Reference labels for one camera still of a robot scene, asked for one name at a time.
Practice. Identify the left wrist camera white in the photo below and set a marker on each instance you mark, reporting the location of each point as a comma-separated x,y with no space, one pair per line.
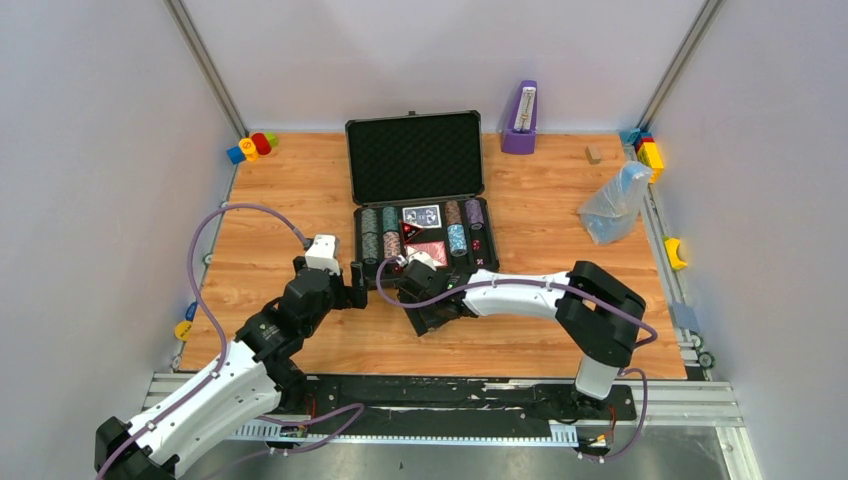
322,254

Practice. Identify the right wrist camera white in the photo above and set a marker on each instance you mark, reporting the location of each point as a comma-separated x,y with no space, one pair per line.
422,257

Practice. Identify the purple metronome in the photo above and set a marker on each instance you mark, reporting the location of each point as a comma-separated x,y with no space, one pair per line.
518,133

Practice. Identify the colourful toy blocks right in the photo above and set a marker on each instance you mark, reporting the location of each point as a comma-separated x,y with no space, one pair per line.
646,150

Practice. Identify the blue playing card deck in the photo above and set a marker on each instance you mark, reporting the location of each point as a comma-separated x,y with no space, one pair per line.
426,217

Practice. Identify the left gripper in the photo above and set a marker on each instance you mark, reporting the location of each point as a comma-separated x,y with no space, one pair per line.
357,285

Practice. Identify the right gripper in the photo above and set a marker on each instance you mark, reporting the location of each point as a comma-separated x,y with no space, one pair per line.
422,322

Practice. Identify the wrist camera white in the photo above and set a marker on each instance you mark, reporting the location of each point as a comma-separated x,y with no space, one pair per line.
422,257
322,254

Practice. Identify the brown poker chip stack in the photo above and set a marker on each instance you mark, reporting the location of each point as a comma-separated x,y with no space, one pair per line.
453,213

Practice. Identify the black triangular all-in marker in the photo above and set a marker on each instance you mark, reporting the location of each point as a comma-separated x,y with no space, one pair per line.
409,231

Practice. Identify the teal green chip stack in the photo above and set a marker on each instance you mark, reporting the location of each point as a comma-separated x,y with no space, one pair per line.
390,219

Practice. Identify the purple poker chip stack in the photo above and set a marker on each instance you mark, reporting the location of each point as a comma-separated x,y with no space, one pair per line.
474,214

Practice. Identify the colourful toy blocks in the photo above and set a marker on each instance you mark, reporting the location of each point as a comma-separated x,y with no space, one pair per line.
646,150
257,145

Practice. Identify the red playing card deck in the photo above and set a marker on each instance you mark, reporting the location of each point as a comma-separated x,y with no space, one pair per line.
435,249

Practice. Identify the colourful toy blocks left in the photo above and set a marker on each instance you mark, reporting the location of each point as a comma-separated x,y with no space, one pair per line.
257,145

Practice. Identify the yellow round tag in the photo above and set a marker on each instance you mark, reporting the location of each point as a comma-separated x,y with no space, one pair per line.
182,330

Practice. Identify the small wooden block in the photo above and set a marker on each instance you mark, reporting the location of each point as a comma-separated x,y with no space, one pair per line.
593,154

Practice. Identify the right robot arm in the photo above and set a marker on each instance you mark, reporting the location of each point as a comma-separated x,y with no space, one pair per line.
601,315

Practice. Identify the light blue chip stack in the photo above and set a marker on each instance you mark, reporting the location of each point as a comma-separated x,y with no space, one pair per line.
457,242

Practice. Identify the yellow curved toy piece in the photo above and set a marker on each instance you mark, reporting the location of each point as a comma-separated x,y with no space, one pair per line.
673,248

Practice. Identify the black poker set case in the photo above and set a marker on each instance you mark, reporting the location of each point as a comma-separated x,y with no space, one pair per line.
418,160

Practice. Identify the olive blue chip stack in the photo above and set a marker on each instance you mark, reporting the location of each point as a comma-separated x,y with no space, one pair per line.
370,248
369,222

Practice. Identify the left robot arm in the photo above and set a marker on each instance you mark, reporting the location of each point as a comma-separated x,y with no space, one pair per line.
253,375

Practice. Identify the clear plastic bag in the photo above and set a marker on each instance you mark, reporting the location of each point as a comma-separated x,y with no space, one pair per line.
610,214

